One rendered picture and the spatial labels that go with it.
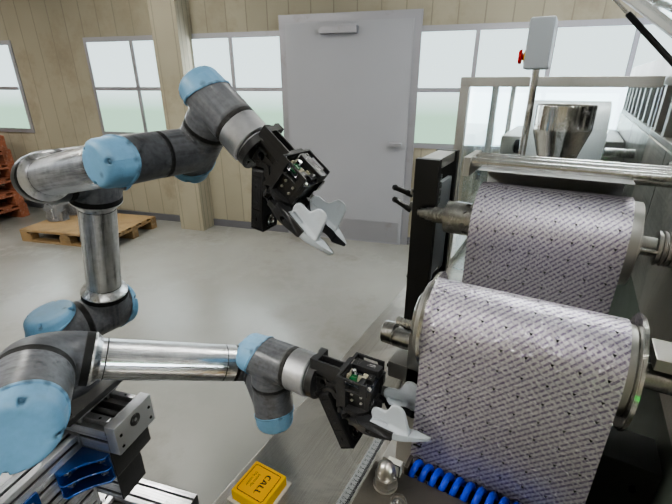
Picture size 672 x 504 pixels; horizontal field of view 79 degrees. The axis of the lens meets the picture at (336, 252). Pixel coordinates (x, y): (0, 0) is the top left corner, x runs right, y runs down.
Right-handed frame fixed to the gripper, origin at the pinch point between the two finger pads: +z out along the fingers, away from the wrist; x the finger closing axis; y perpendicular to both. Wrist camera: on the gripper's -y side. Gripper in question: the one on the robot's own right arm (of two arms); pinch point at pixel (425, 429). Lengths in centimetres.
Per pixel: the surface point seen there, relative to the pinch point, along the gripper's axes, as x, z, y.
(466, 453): -0.3, 6.3, -1.2
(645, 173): 30, 22, 36
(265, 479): -8.9, -25.3, -16.6
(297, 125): 309, -235, 9
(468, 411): -0.2, 5.7, 6.5
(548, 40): 58, 3, 57
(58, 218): 180, -477, -92
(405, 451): 7.8, -5.2, -15.1
